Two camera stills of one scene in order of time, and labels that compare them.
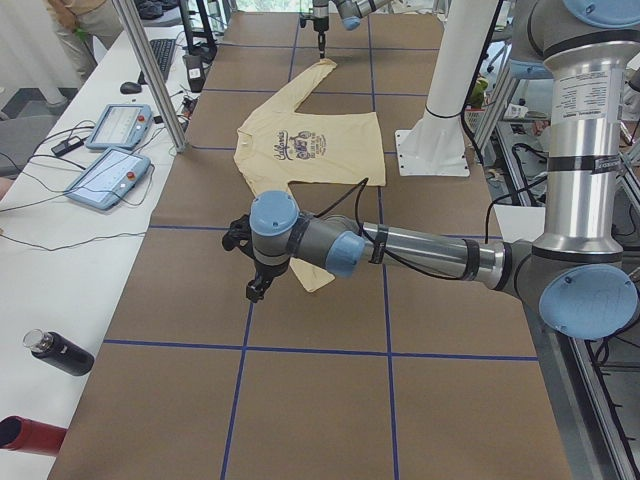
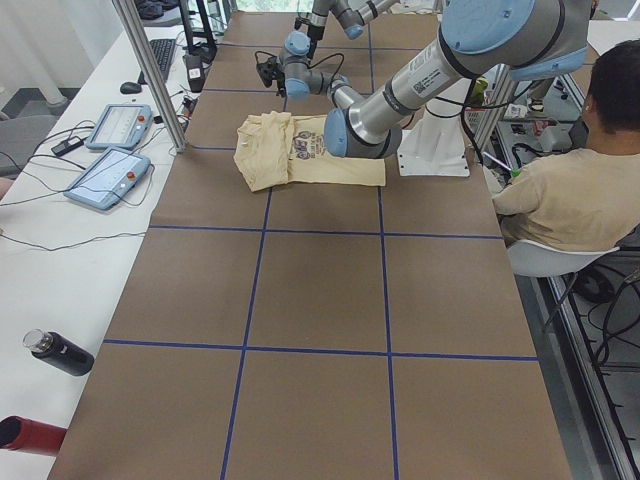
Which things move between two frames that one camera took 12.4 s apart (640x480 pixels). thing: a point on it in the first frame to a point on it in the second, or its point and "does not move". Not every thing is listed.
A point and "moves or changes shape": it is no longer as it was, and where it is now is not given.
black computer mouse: [130, 88] does not move
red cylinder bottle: [22, 434] does not move
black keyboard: [163, 50] does not move
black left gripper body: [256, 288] to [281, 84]
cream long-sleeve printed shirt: [282, 145] moves or changes shape
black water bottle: [59, 352] does not move
